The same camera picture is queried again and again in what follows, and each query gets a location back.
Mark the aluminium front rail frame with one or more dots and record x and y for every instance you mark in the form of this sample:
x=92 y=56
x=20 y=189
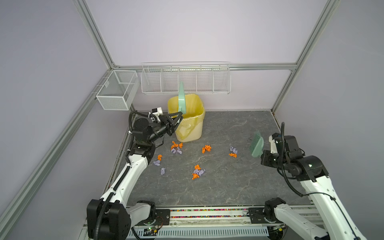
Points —
x=205 y=223

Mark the small white mesh basket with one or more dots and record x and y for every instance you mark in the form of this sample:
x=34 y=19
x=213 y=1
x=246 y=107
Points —
x=118 y=91

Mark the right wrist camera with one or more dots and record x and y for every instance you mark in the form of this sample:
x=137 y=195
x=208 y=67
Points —
x=273 y=145

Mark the orange scrap centre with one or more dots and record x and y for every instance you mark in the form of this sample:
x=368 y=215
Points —
x=206 y=148

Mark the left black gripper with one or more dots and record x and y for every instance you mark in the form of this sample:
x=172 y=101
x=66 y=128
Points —
x=169 y=124

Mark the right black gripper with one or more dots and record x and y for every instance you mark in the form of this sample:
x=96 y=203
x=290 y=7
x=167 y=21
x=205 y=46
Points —
x=265 y=156

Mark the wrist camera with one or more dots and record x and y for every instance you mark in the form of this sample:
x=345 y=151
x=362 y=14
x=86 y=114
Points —
x=273 y=145
x=157 y=112

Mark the long white wire shelf basket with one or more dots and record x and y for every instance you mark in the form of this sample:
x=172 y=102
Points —
x=160 y=78

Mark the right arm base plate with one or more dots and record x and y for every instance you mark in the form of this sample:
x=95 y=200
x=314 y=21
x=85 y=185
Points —
x=262 y=216

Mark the purple orange scraps right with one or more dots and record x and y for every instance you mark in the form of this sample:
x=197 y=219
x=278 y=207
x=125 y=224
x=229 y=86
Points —
x=233 y=152

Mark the green hand brush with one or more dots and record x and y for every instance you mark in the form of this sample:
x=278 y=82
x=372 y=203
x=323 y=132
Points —
x=257 y=145

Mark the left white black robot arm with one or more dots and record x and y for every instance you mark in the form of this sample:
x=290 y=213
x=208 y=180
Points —
x=110 y=217

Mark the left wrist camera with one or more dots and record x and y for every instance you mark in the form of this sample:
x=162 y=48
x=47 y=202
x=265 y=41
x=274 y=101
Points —
x=157 y=112

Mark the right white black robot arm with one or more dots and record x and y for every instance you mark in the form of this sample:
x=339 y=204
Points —
x=307 y=177

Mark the green plastic dustpan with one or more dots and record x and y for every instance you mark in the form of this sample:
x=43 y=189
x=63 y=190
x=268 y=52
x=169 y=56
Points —
x=182 y=99

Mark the orange purple scraps left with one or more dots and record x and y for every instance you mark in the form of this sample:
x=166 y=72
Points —
x=158 y=161

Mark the orange purple scraps lower centre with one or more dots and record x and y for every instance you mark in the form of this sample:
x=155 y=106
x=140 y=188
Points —
x=198 y=171

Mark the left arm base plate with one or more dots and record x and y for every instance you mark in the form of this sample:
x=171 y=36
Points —
x=161 y=217

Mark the orange purple scraps near bin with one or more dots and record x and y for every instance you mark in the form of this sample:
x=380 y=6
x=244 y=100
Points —
x=177 y=148

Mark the yellow lined trash bin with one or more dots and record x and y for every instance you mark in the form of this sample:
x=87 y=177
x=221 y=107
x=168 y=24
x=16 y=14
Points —
x=191 y=127

